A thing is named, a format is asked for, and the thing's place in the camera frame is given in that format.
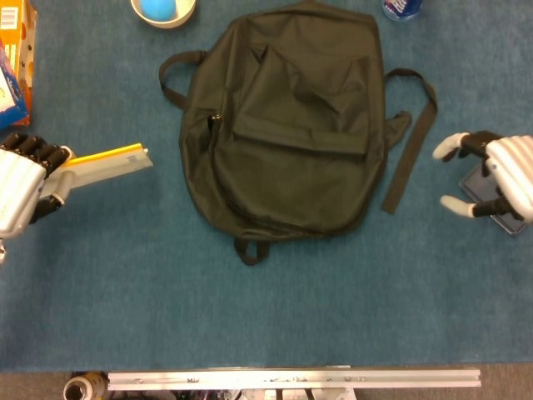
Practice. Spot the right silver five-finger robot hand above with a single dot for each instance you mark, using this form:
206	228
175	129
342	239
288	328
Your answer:
514	175

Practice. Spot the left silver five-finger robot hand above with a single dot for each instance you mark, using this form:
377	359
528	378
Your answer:
18	187

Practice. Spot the yellow and white Lexicon book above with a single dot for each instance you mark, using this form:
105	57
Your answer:
116	164

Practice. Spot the black fabric backpack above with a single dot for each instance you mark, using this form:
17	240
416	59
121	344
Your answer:
291	187

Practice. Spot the blue and white snack box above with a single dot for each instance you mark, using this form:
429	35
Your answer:
9	100

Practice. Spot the orange cardboard box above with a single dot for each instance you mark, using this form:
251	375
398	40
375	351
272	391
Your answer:
23	50

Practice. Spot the blue labelled plastic bottle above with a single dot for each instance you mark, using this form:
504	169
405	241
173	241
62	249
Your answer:
401	9

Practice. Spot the brown tape roll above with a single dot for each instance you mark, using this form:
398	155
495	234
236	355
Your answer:
79	389

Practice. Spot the blue ball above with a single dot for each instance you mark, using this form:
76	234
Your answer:
157	9

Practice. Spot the beige bowl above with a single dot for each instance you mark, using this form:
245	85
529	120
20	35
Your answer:
185	14

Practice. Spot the blue felt table mat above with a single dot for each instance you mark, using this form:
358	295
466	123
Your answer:
266	312

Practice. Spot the aluminium profile rail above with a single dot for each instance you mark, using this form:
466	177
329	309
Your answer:
291	380

